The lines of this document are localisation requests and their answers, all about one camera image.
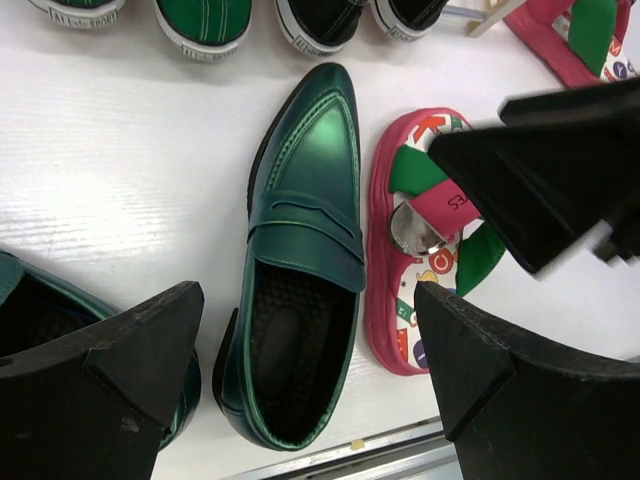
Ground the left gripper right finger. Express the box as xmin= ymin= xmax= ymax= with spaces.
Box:
xmin=414 ymin=282 xmax=639 ymax=479

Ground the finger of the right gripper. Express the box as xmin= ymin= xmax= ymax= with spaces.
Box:
xmin=428 ymin=78 xmax=639 ymax=273

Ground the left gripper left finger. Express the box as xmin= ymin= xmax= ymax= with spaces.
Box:
xmin=1 ymin=281 xmax=204 ymax=479

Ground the pink patterned flip-flop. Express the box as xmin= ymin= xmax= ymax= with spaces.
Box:
xmin=504 ymin=0 xmax=639 ymax=88
xmin=364 ymin=107 xmax=505 ymax=376

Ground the black canvas sneaker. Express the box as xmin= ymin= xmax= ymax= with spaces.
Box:
xmin=275 ymin=0 xmax=368 ymax=58
xmin=371 ymin=0 xmax=448 ymax=42

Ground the cream metal shoe rack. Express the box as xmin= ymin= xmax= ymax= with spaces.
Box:
xmin=442 ymin=0 xmax=526 ymax=38

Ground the left green leather loafer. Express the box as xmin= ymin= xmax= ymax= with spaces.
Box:
xmin=1 ymin=253 xmax=200 ymax=448

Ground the green leather loafer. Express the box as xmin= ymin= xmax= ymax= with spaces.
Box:
xmin=1 ymin=253 xmax=200 ymax=448
xmin=212 ymin=63 xmax=366 ymax=451

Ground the right green leather loafer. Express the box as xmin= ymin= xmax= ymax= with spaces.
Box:
xmin=212 ymin=63 xmax=366 ymax=451

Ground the right green canvas sneaker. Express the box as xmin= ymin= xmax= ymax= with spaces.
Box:
xmin=154 ymin=0 xmax=252 ymax=62

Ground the green canvas sneaker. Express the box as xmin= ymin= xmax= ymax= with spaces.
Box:
xmin=154 ymin=0 xmax=252 ymax=62
xmin=29 ymin=0 xmax=126 ymax=30

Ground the left green canvas sneaker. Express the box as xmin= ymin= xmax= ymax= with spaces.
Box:
xmin=29 ymin=0 xmax=126 ymax=30

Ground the aluminium mounting rail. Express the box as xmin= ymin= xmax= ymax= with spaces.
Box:
xmin=236 ymin=417 xmax=463 ymax=479

